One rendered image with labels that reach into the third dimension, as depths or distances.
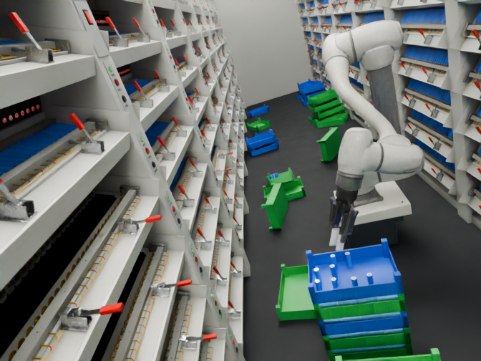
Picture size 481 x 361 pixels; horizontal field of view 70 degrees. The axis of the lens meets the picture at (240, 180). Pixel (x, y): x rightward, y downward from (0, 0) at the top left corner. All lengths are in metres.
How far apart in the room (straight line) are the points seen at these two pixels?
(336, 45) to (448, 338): 1.22
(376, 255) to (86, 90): 1.13
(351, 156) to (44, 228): 0.93
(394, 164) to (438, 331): 0.69
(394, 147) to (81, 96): 0.97
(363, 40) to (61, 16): 1.12
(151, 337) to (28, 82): 0.55
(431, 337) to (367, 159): 0.75
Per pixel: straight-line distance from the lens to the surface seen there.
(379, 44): 1.59
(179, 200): 1.28
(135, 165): 0.95
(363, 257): 1.44
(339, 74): 1.50
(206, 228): 1.48
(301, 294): 1.81
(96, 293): 0.68
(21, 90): 0.65
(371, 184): 1.85
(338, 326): 1.39
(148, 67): 1.61
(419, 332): 1.62
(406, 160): 1.29
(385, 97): 1.68
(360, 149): 1.21
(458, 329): 1.64
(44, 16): 0.95
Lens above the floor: 1.25
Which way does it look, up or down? 23 degrees down
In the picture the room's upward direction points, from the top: 19 degrees counter-clockwise
